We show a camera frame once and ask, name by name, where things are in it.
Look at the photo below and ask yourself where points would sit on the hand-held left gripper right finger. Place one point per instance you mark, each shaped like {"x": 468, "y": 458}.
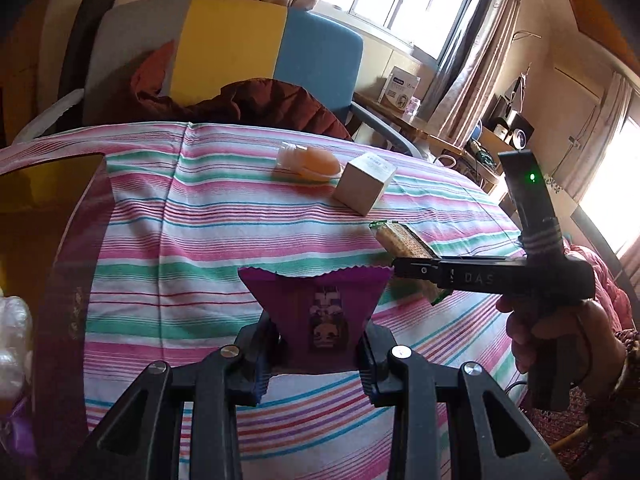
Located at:
{"x": 366, "y": 377}

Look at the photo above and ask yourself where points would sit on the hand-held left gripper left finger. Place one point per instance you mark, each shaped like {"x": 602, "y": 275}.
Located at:
{"x": 261, "y": 387}

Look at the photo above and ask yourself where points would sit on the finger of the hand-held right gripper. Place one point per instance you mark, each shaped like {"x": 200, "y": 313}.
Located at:
{"x": 420, "y": 269}

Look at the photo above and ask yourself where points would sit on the green cracker packet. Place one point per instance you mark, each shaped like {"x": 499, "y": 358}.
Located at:
{"x": 400, "y": 240}

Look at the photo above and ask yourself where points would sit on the purple snack packet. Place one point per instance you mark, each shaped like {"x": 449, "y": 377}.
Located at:
{"x": 17, "y": 430}
{"x": 320, "y": 310}

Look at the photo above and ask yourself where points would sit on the white plastic bag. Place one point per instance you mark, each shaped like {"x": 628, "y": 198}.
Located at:
{"x": 12, "y": 350}

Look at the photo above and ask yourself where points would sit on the person's right forearm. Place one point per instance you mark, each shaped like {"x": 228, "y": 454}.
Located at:
{"x": 617, "y": 390}

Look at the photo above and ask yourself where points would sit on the person's right hand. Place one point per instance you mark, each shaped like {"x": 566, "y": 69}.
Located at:
{"x": 597, "y": 340}

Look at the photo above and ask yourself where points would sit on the pink quilt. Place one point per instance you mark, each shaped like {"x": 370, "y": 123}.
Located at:
{"x": 607, "y": 280}

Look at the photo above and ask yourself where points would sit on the beige cardboard box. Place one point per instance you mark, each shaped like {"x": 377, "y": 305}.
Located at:
{"x": 360, "y": 190}

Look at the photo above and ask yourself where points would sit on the wooden side desk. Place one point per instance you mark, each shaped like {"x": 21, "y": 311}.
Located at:
{"x": 425, "y": 135}

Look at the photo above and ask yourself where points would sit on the black speaker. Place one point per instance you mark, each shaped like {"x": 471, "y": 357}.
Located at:
{"x": 520, "y": 135}

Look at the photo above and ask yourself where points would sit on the red patterned cushion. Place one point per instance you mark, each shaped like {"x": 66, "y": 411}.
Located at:
{"x": 555, "y": 420}

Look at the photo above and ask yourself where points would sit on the striped tablecloth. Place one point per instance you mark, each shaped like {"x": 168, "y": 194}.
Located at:
{"x": 200, "y": 240}

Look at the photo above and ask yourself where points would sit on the small purple white box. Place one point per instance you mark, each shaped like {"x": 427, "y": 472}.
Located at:
{"x": 415, "y": 107}

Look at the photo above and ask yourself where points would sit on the white carton box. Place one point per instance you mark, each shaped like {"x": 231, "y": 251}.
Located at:
{"x": 400, "y": 87}

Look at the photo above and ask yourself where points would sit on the beige curtain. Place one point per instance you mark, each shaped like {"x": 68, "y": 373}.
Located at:
{"x": 480, "y": 60}

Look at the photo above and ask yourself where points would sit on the dark red jacket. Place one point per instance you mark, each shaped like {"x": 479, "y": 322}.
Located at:
{"x": 260, "y": 105}

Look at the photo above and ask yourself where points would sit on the grey yellow blue chair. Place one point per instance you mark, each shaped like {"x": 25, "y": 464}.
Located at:
{"x": 230, "y": 35}

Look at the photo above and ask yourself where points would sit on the black chair back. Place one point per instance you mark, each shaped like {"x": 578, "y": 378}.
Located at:
{"x": 82, "y": 35}

